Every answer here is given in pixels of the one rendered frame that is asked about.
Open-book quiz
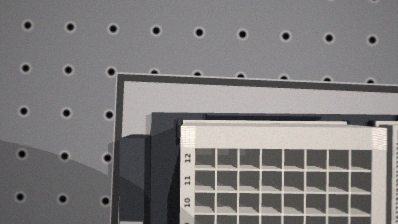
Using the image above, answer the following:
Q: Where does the dark grey plate carrier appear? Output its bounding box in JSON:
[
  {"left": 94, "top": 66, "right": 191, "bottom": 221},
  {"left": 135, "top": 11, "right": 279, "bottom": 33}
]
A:
[{"left": 119, "top": 112, "right": 398, "bottom": 224}]

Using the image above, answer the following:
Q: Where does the white deep-well block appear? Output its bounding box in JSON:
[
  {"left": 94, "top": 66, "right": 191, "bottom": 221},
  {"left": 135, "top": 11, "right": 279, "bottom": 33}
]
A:
[{"left": 180, "top": 120, "right": 387, "bottom": 224}]

